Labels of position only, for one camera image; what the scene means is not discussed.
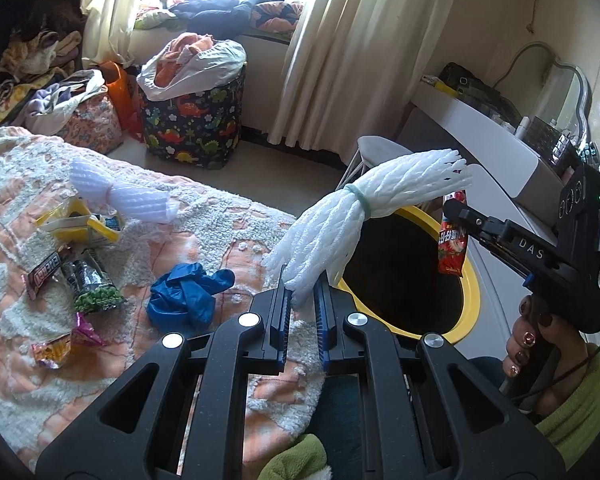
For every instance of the green white cloth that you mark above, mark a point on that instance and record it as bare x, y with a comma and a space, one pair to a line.
152, 19

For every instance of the black clothes heap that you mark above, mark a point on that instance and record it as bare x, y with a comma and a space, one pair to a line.
20, 20

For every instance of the yellow rimmed black trash bin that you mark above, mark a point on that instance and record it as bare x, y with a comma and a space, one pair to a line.
472, 290

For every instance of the brown white candy wrapper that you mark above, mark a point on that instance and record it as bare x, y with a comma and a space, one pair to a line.
42, 272

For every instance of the green fluffy cloth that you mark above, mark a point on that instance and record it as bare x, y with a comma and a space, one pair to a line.
295, 460

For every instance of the pile of mixed clothes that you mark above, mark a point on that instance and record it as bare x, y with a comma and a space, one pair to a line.
25, 70

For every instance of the orange pink cloth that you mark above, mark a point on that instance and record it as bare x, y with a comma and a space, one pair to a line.
166, 72

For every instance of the purple pink wrapper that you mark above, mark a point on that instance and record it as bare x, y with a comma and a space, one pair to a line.
87, 332

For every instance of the person's right hand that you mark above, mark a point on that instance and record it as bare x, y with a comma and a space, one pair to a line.
565, 360

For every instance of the dinosaur print laundry basket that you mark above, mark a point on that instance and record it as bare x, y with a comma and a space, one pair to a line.
195, 130

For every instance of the dark quilted clothes heap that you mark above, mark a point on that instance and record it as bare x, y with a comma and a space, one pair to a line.
230, 12

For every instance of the clear organizer box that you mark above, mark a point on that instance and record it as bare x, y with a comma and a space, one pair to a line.
550, 142

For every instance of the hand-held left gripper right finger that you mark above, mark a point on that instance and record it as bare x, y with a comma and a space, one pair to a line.
324, 330

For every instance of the cream pleated curtain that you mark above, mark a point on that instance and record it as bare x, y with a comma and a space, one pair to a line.
360, 50

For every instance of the white twisted foam fruit net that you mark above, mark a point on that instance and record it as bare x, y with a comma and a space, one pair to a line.
140, 200

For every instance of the blue rubber glove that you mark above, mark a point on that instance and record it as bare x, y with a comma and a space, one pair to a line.
180, 300

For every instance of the pink white tufted blanket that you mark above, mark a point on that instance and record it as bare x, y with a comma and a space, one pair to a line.
145, 385

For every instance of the white bottle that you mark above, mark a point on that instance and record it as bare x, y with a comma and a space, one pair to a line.
522, 125

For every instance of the white purple garment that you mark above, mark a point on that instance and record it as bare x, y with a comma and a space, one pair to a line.
45, 105

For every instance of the red snack packet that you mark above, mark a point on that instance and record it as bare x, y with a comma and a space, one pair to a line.
452, 255

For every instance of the person's right forearm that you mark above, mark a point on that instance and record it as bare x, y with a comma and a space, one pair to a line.
585, 410

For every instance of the yellow white snack packet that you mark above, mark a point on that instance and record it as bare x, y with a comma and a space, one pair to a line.
75, 232

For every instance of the cream sheer curtain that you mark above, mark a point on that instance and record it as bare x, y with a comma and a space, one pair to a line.
115, 5

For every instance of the person's teal trouser leg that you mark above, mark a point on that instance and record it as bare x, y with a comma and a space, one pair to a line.
340, 410

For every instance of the white foam net green band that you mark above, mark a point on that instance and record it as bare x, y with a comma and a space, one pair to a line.
390, 185

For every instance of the white vanity desk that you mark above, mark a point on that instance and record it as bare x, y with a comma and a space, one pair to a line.
480, 135

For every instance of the green pea snack packet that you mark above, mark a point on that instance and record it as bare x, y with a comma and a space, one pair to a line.
97, 300

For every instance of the pink floral bag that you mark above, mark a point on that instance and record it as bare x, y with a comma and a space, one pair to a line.
92, 125

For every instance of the orange bag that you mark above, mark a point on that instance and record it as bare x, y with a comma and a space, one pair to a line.
120, 95

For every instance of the orange yellow wrapper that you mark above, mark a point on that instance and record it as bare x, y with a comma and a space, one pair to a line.
52, 352

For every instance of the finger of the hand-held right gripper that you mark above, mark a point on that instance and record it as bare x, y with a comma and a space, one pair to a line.
500, 235
500, 260

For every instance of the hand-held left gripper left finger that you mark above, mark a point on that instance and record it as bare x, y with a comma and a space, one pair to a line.
280, 330

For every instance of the wavy frame mirror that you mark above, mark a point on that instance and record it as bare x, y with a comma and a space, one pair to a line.
565, 90

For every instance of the black bag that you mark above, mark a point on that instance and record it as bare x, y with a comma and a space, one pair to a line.
470, 85

